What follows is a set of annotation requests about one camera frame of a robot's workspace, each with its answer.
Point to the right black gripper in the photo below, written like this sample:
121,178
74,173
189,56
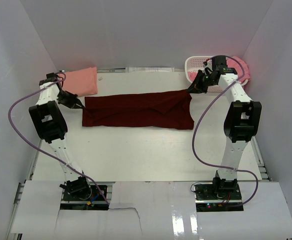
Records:
196,87

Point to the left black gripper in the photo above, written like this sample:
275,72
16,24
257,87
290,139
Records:
72,104

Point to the dark red t shirt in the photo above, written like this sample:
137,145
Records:
170,109

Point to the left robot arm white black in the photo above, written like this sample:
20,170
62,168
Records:
51,127

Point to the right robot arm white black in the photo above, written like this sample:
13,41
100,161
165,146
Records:
240,125

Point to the folded salmon pink t shirt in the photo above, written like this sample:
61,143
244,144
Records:
81,82

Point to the white plastic basket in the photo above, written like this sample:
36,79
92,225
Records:
204,72

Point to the pink t shirt in basket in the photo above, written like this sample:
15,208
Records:
238,70

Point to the white paper sheets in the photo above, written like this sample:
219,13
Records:
149,69

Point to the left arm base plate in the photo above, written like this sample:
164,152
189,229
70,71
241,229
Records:
93,202

